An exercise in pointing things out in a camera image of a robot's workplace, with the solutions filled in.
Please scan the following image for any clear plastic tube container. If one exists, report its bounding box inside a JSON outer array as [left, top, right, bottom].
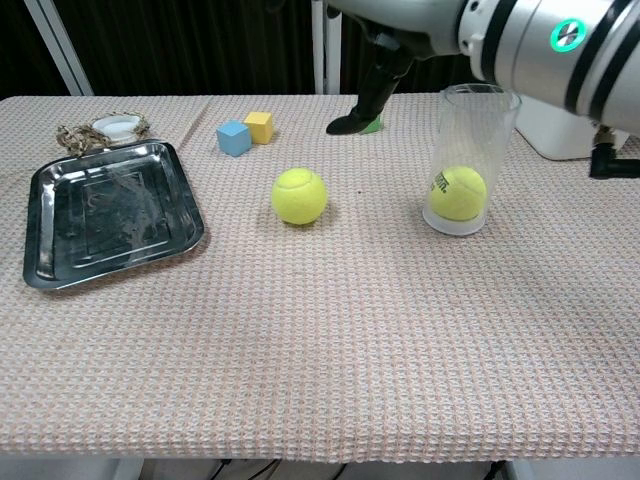
[[422, 83, 522, 237]]

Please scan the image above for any beige waffle tablecloth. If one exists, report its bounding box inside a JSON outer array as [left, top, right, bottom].
[[0, 92, 640, 464]]

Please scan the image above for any grey metal frame post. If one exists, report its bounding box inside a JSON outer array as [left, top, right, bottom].
[[22, 0, 95, 97], [309, 0, 342, 95]]

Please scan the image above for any yellow tennis ball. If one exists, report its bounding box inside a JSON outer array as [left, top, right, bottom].
[[271, 167, 329, 225], [429, 165, 488, 221]]

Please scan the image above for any yellow cube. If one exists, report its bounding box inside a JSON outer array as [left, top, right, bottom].
[[243, 110, 275, 145]]

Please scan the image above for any blue cube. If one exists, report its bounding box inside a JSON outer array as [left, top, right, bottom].
[[215, 119, 251, 158]]

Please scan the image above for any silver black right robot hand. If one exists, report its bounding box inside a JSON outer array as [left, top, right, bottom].
[[324, 0, 461, 135]]

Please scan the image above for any black wrist cable connector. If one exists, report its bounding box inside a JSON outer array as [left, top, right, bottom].
[[588, 127, 640, 180]]

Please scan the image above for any rectangular steel tray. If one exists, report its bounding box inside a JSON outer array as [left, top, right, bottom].
[[22, 139, 206, 291]]

